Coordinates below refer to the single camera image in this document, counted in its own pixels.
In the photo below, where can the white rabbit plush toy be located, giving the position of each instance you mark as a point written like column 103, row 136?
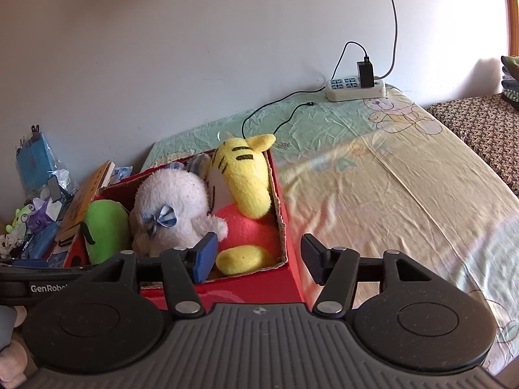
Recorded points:
column 171, row 211

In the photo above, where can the blue pencil case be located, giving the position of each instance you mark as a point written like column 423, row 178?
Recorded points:
column 40, row 243

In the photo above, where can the wooden window frame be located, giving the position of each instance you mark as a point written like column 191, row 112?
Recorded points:
column 513, row 34

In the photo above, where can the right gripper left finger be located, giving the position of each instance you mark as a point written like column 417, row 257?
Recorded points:
column 182, row 270

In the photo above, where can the red cardboard box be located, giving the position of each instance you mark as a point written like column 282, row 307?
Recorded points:
column 278, row 284

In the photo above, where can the green plush toy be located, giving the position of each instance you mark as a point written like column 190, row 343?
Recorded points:
column 106, row 230

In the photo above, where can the yellow tiger plush toy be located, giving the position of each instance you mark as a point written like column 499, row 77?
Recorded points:
column 239, row 189

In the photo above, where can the blue plastic package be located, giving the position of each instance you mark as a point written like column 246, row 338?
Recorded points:
column 36, row 162

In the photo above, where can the purple small toy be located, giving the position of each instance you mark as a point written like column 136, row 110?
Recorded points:
column 46, row 211

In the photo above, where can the green yellow cartoon bedsheet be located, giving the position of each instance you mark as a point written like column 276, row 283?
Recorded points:
column 384, row 174

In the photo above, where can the green frog figurine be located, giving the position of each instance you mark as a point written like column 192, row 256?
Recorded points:
column 19, row 223

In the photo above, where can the white power strip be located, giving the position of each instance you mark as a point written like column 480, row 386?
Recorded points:
column 349, row 88

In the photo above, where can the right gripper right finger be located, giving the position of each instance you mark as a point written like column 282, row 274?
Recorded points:
column 335, row 270

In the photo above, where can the patterned brown blanket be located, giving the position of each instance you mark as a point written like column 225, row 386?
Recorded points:
column 489, row 126

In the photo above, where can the yellow book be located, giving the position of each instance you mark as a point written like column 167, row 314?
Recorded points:
column 81, row 201

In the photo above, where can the black power adapter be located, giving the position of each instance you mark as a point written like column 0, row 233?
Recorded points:
column 365, row 73

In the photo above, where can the person's hand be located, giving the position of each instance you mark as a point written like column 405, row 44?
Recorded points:
column 13, row 355

